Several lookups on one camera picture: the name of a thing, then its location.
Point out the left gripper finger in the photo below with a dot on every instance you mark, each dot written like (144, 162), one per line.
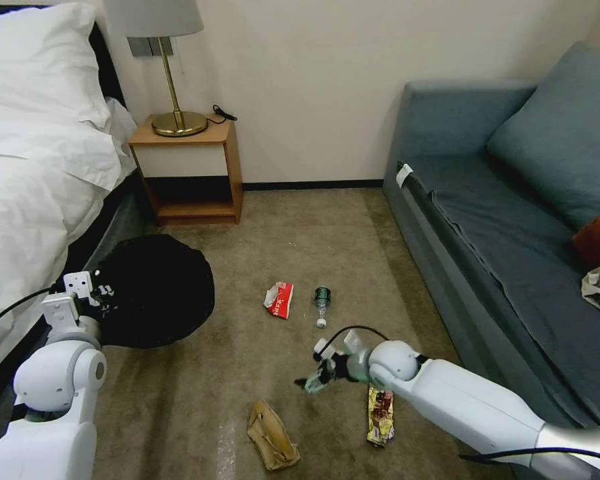
(107, 289)
(108, 309)

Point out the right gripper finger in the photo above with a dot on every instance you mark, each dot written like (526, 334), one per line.
(316, 376)
(323, 361)

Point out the pale green trash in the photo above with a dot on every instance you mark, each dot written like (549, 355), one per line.
(314, 386)

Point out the black trash bin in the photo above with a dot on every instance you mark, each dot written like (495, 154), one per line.
(155, 290)

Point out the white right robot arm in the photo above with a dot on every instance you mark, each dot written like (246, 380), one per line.
(460, 395)

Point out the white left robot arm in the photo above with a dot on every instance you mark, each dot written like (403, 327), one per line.
(50, 400)

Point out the gold snack wrapper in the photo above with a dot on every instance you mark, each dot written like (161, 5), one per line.
(380, 415)

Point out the clear plastic bottle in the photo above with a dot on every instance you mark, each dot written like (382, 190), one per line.
(322, 300)

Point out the dark grey bed base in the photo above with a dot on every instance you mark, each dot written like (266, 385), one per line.
(105, 225)

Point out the red white crumpled carton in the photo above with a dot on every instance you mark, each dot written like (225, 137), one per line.
(280, 300)

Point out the crumpled brown paper bag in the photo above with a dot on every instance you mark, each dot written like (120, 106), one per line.
(270, 435)

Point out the white duvet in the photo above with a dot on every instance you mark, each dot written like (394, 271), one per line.
(30, 210)

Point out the wooden nightstand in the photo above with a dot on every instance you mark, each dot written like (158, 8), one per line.
(190, 145)

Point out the dark baseboard strip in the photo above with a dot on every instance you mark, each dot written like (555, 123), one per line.
(310, 186)

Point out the blue grey sofa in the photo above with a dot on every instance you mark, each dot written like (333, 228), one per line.
(480, 235)

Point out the white sofa tag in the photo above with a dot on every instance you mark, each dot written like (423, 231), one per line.
(405, 175)

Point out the brass lamp with grey shade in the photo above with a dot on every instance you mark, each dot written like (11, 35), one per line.
(170, 75)

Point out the black headboard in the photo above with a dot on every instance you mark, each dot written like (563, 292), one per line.
(109, 65)

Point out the white pillow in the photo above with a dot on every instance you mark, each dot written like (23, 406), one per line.
(30, 70)

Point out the blue grey cushion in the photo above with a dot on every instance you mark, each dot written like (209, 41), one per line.
(560, 140)

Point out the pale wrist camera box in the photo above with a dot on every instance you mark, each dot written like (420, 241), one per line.
(321, 347)
(77, 285)

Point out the grey wall switch panel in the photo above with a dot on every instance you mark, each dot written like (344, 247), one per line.
(147, 47)

